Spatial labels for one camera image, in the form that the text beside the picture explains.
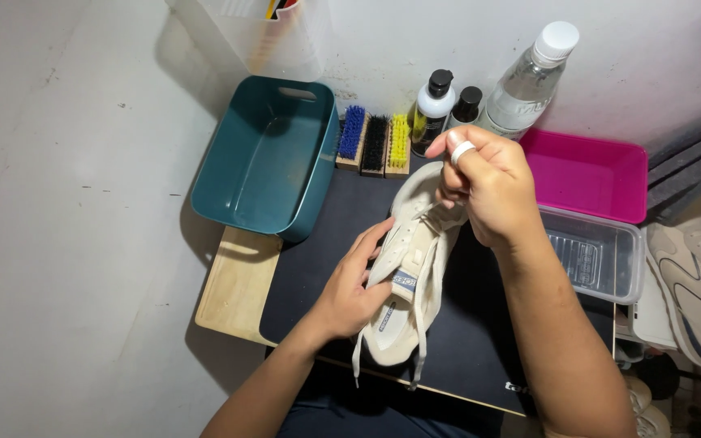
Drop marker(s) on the clear plastic organiser bin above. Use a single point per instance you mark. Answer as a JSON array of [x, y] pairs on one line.
[[293, 45]]

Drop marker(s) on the person's dark shorts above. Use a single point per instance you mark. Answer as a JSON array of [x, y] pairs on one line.
[[375, 413]]

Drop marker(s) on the yellow pencil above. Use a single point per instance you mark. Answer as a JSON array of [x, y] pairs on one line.
[[270, 8]]

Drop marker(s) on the black work mat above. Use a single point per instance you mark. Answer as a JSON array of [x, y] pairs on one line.
[[472, 331]]

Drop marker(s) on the red pen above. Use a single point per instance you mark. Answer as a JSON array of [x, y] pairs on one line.
[[290, 3]]

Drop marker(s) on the person's left hand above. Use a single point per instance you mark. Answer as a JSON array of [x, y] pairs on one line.
[[344, 298]]

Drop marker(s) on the beige sneaker with blue lines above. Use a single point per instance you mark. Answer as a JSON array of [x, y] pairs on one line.
[[700, 286]]

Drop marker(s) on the cream white sneaker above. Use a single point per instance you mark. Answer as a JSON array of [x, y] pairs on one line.
[[400, 337]]

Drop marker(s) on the white plastic box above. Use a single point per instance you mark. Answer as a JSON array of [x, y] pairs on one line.
[[652, 316]]

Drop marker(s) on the person's right fingers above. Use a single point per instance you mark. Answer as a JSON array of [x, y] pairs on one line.
[[457, 176]]

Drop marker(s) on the beige shoe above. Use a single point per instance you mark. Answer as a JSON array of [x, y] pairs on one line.
[[648, 413]]

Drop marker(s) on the grey felt pads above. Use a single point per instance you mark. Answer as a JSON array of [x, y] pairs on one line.
[[691, 167]]

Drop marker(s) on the clear plastic food container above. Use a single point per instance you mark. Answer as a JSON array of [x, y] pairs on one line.
[[600, 261]]

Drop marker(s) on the blue bristle wooden brush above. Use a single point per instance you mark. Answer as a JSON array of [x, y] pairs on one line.
[[350, 134]]

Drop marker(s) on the black bristle wooden brush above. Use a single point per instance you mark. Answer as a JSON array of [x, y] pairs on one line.
[[375, 143]]

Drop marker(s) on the yellow bristle wooden brush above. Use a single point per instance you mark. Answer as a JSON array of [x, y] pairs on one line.
[[398, 143]]

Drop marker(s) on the pink plastic tub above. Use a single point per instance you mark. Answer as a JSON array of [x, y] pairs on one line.
[[588, 176]]

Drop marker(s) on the white bottle with black cap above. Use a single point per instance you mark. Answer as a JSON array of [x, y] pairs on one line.
[[431, 112]]

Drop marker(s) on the person's right hand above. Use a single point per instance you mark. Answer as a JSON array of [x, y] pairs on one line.
[[499, 188]]

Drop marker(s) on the white shoelace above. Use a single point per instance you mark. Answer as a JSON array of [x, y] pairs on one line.
[[421, 347]]

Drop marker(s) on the small black capped bottle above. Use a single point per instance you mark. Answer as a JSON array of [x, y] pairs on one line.
[[466, 104]]

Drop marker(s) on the clear bottle with white cap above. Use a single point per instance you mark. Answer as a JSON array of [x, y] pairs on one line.
[[524, 91]]

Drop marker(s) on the teal plastic basin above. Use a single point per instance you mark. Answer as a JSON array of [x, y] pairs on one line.
[[265, 158]]

